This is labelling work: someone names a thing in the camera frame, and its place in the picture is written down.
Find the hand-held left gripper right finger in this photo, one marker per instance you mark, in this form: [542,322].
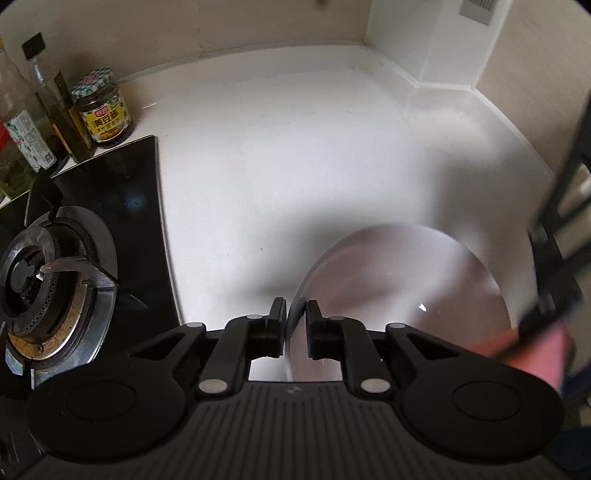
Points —
[316,328]

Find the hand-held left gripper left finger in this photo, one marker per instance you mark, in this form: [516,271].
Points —
[277,325]

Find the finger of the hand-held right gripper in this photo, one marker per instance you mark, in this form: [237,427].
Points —
[551,277]

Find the pink green sponge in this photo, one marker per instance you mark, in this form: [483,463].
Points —
[547,350]

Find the white bowl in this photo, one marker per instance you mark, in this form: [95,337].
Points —
[392,286]

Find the person's dark blue trousers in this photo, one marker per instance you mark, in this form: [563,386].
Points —
[577,429]

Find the black glass cooktop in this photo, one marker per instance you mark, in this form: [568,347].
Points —
[131,207]

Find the steel gas burner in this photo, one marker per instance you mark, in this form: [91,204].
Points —
[32,277]

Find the sauce jar checkered lid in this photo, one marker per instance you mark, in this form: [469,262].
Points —
[104,115]

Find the bottle with green contents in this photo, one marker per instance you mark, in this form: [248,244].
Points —
[14,180]

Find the oil bottle black cap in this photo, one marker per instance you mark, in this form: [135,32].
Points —
[57,106]

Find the clear bottle green label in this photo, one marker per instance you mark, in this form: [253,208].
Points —
[25,134]

